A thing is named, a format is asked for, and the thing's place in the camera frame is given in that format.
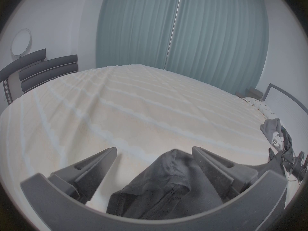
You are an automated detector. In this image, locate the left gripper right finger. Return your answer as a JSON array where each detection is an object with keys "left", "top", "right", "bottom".
[{"left": 192, "top": 146, "right": 260, "bottom": 203}]

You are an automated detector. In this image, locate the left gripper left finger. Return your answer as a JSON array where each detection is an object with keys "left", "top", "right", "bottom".
[{"left": 49, "top": 147, "right": 118, "bottom": 204}]

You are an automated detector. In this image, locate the black T-shirt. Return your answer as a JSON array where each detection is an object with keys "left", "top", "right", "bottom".
[{"left": 106, "top": 148, "right": 288, "bottom": 220}]

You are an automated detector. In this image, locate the pile of clothes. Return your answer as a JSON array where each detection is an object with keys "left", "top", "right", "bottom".
[{"left": 260, "top": 118, "right": 294, "bottom": 159}]

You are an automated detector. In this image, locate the bed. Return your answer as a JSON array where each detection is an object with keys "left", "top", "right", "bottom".
[{"left": 0, "top": 64, "right": 308, "bottom": 215}]

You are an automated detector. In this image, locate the white printed pillow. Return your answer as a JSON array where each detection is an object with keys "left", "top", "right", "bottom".
[{"left": 241, "top": 97, "right": 278, "bottom": 120}]

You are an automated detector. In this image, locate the grey bedside table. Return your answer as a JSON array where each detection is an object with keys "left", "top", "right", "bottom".
[{"left": 235, "top": 87, "right": 264, "bottom": 101}]

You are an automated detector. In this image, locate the blue-green curtain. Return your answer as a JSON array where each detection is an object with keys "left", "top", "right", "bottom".
[
  {"left": 165, "top": 0, "right": 269, "bottom": 96},
  {"left": 95, "top": 0, "right": 182, "bottom": 71}
]

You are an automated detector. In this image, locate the round white mirror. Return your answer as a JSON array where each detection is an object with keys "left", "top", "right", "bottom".
[{"left": 11, "top": 28, "right": 33, "bottom": 57}]

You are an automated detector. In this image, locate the black cable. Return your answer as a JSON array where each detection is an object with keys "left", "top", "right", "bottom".
[{"left": 287, "top": 172, "right": 303, "bottom": 185}]

